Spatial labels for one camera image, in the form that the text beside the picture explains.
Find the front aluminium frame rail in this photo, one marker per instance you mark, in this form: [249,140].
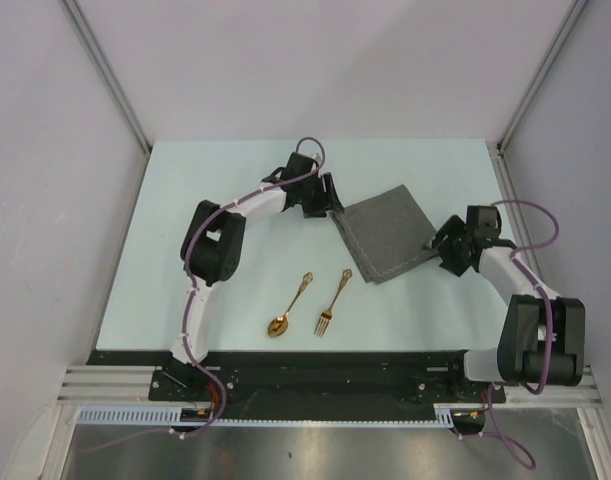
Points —
[127,385]

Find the white slotted cable duct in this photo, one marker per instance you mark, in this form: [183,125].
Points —
[191,418]

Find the gold fork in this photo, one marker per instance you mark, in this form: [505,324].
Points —
[326,316]

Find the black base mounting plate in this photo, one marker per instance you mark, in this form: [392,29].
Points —
[339,383]

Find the grey cloth napkin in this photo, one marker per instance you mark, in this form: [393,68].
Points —
[386,235]

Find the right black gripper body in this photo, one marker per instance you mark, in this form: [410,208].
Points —
[452,248]

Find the right aluminium frame post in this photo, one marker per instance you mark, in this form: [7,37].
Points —
[564,32]

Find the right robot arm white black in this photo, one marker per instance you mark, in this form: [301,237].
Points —
[542,341]

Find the left aluminium frame post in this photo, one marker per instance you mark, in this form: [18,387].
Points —
[101,64]

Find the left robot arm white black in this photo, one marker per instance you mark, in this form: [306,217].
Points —
[212,248]

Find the gold spoon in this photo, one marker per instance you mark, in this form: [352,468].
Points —
[280,324]

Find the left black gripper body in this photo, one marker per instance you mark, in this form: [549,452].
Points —
[311,199]

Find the aluminium frame post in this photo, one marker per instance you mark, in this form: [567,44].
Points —
[101,64]
[564,32]

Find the right aluminium side rail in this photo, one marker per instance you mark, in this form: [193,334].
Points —
[516,213]

